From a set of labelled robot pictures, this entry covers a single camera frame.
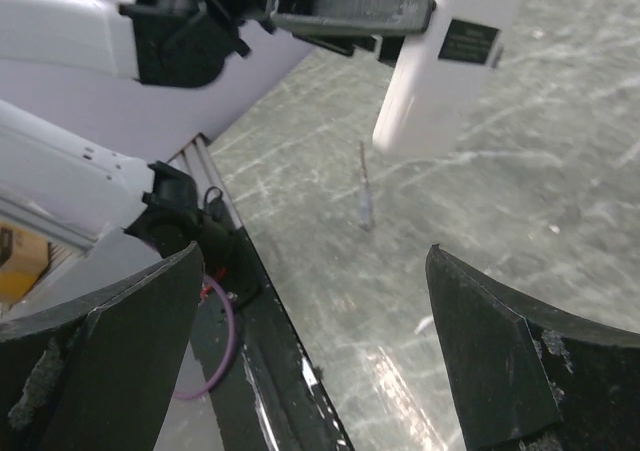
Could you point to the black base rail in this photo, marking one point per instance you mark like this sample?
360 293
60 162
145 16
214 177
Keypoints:
269 395

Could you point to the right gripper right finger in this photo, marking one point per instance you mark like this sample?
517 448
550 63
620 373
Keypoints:
525 375

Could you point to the clear handled screwdriver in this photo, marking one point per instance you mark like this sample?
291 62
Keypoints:
366 220

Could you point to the cardboard box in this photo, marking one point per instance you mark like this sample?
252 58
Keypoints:
24 258

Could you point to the white remote control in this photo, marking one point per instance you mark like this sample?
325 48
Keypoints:
439 76

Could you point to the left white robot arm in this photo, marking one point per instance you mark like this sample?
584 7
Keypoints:
145 76

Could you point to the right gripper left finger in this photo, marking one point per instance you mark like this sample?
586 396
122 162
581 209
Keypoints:
98 372

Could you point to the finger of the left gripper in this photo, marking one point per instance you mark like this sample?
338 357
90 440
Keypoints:
351 17

